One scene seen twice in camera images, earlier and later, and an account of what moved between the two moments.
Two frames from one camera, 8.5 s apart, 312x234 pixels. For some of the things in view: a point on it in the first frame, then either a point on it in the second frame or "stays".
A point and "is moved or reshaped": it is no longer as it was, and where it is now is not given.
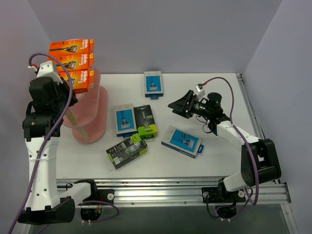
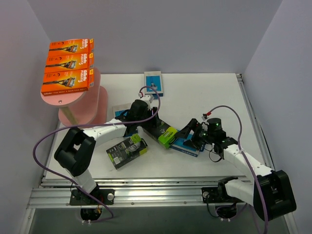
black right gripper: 189,105 -> 196,131
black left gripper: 67,91 -> 154,116
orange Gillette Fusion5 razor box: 80,46 stays
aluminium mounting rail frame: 176,190 stays
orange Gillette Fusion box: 75,62 stays
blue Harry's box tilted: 183,141 stays
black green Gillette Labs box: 146,127 is moved or reshaped
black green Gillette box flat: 126,150 stays
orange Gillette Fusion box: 82,80 stays
